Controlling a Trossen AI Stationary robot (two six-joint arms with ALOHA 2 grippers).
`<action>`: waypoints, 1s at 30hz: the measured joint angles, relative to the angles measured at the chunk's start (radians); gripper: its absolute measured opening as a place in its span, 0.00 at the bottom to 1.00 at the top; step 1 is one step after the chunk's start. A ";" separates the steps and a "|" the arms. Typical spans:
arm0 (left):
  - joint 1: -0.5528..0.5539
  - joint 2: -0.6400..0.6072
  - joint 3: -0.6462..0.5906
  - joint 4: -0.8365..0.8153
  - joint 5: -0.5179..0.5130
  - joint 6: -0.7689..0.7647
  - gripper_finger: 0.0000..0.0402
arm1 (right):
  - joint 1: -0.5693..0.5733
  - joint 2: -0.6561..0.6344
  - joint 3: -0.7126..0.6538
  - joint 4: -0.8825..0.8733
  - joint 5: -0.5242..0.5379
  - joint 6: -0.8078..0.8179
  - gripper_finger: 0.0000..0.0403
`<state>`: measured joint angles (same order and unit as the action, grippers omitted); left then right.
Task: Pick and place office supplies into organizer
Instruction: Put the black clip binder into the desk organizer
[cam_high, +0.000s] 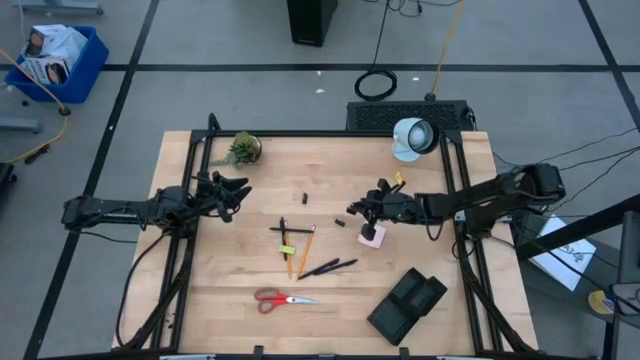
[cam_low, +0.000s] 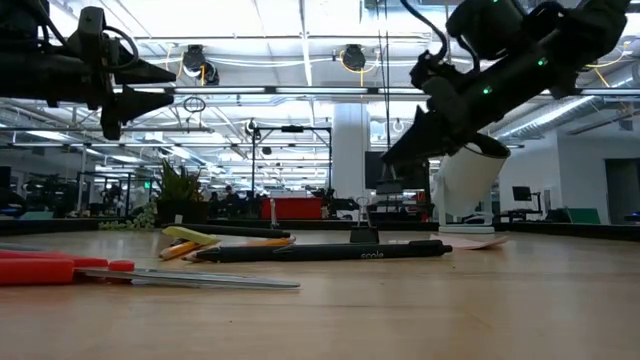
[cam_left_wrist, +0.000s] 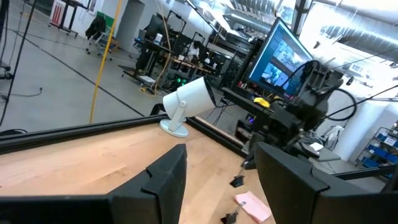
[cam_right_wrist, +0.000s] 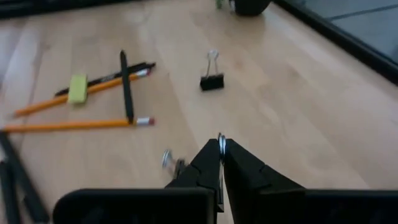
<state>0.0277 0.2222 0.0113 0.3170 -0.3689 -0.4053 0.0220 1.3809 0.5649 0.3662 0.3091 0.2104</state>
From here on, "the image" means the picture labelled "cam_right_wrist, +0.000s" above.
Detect black binder clip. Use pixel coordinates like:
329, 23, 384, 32
160, 133, 227, 180
199, 49, 225, 92

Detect yellow rectangular eraser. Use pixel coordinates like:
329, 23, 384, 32
67, 73, 89, 105

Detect yellow pencil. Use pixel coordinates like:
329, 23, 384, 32
12, 68, 152, 119
1, 116, 156, 133

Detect black pen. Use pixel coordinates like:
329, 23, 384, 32
119, 49, 135, 124
0, 131, 51, 224
0, 160, 20, 224
54, 62, 157, 97

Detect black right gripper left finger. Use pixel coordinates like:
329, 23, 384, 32
164, 138, 224, 214

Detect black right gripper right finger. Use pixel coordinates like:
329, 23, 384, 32
223, 138, 306, 224

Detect potted succulent plant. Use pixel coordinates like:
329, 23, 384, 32
215, 0, 273, 17

